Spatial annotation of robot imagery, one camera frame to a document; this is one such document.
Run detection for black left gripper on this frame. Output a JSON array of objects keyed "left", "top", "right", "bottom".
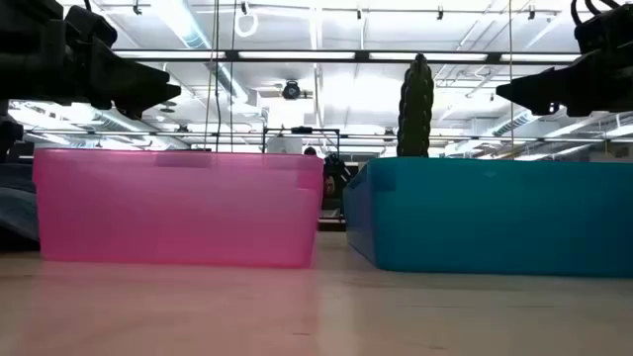
[{"left": 0, "top": 0, "right": 182, "bottom": 120}]

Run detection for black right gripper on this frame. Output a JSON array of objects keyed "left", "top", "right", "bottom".
[{"left": 496, "top": 39, "right": 633, "bottom": 119}]

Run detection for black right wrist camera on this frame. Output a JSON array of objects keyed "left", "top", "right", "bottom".
[{"left": 573, "top": 3, "right": 633, "bottom": 55}]

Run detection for thin hanging cable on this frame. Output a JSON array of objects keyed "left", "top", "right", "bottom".
[
  {"left": 228, "top": 0, "right": 237, "bottom": 152},
  {"left": 213, "top": 0, "right": 223, "bottom": 152}
]

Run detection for blue plastic bin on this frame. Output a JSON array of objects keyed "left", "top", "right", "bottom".
[{"left": 342, "top": 156, "right": 633, "bottom": 278}]

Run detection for black overhead camera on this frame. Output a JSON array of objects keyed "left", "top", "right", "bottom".
[{"left": 281, "top": 79, "right": 303, "bottom": 102}]

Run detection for black right wrist camera cables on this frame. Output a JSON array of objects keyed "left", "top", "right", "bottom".
[{"left": 570, "top": 0, "right": 622, "bottom": 26}]

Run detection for white cable loop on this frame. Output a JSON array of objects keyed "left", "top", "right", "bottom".
[{"left": 233, "top": 10, "right": 260, "bottom": 39}]

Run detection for translucent pink plastic bin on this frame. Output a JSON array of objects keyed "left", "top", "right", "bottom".
[{"left": 32, "top": 146, "right": 325, "bottom": 270}]

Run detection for dark ribbed knit hat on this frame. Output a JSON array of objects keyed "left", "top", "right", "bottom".
[{"left": 396, "top": 52, "right": 435, "bottom": 158}]

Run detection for gray knit hat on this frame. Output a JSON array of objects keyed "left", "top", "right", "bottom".
[{"left": 0, "top": 162, "right": 41, "bottom": 244}]

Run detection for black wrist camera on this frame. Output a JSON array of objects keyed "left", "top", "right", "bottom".
[
  {"left": 573, "top": 3, "right": 633, "bottom": 55},
  {"left": 63, "top": 4, "right": 119, "bottom": 50}
]

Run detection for black horizontal frame rail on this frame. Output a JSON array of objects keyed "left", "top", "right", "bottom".
[
  {"left": 112, "top": 48, "right": 583, "bottom": 64},
  {"left": 24, "top": 129, "right": 633, "bottom": 145}
]

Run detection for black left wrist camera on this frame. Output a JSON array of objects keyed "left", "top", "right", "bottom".
[{"left": 63, "top": 4, "right": 119, "bottom": 50}]

